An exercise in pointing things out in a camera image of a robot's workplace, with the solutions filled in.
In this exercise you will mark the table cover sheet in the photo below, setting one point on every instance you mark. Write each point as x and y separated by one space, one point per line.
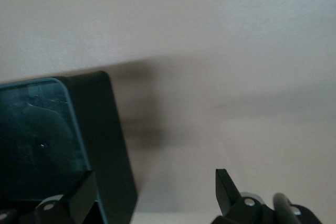
210 24

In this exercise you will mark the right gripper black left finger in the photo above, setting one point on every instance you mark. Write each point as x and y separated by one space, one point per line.
73 203

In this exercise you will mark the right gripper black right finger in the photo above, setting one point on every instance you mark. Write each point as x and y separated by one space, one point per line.
231 203

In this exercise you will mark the black plastic box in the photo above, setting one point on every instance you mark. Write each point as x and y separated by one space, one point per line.
105 129

